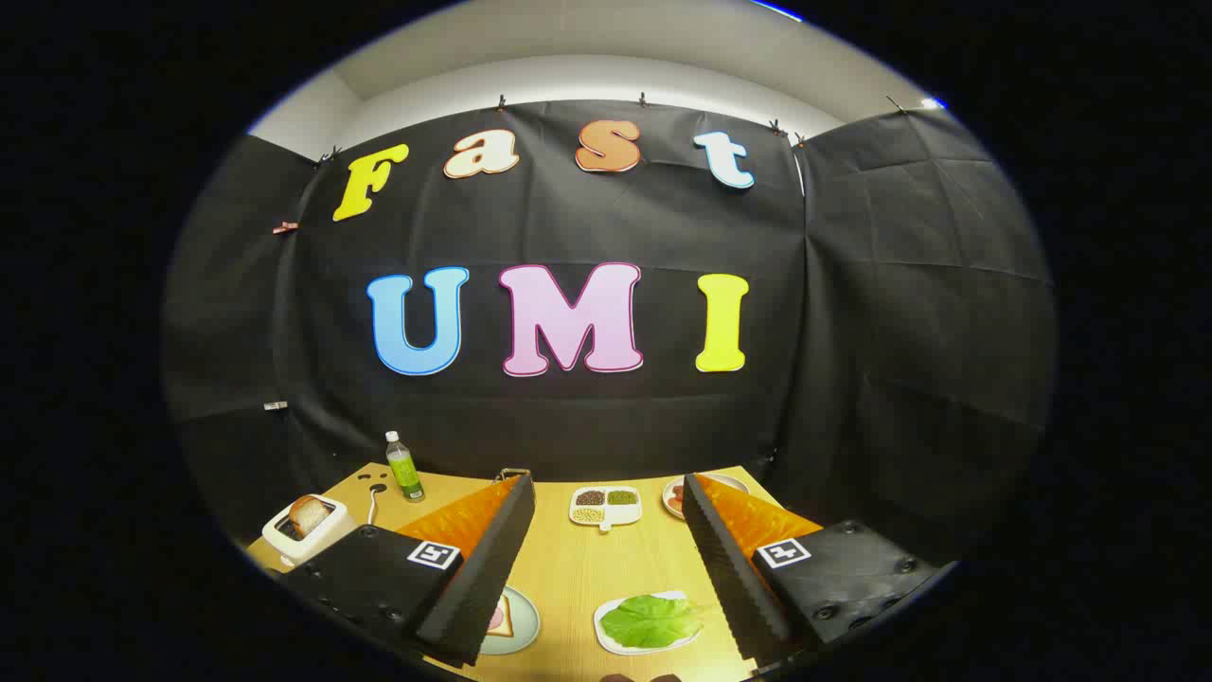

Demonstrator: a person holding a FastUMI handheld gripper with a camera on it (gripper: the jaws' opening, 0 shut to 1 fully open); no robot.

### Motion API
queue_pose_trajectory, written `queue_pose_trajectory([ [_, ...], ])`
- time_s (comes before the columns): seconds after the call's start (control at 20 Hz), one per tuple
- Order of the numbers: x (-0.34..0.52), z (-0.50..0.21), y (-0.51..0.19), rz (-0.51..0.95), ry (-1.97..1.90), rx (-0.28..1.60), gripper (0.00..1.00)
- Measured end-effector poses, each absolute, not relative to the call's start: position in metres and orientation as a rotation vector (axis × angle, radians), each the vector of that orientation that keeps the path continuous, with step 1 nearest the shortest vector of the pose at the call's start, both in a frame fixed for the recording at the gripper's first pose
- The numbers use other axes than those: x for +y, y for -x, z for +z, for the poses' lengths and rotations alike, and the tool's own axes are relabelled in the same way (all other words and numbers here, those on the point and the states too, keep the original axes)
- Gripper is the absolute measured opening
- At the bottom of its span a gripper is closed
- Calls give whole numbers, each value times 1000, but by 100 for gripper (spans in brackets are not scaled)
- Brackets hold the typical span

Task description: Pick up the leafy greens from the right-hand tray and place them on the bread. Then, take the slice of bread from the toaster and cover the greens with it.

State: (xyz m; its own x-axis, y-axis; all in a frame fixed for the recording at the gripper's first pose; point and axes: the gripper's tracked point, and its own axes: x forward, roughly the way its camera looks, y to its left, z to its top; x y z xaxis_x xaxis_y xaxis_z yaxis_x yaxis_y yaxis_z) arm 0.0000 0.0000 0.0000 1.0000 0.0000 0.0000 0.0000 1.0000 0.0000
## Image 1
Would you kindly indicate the white oval plate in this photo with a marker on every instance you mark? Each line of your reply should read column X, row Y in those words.
column 670, row 507

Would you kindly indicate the pile of green beans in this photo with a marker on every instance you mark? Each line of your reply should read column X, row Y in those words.
column 622, row 496

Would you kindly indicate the pile of yellow soybeans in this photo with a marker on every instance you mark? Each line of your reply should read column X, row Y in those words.
column 588, row 515

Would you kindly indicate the white square plate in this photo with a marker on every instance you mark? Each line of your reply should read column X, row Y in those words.
column 606, row 639

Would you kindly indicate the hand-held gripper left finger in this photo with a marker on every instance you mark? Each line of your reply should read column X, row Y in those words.
column 483, row 587

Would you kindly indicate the white divided dish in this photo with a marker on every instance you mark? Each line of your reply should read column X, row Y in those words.
column 620, row 516

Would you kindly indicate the green lettuce leaf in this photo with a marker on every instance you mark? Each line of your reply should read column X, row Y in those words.
column 653, row 620

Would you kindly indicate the black backdrop cloth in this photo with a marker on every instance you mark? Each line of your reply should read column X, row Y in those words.
column 568, row 426

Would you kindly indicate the white bread slice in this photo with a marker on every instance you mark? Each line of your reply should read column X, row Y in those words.
column 505, row 620

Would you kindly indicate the white toaster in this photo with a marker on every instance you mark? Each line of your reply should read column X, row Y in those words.
column 336, row 526

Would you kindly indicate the pile of red beans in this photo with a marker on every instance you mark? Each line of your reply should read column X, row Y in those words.
column 591, row 497

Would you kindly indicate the green label water bottle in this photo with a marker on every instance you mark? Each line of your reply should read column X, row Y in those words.
column 405, row 474

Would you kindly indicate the toasted bread slice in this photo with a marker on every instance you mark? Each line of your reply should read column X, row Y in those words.
column 310, row 516

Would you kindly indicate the pale green round plate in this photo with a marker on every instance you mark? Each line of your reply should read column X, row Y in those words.
column 523, row 625

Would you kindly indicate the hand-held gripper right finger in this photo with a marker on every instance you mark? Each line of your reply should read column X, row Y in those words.
column 734, row 578

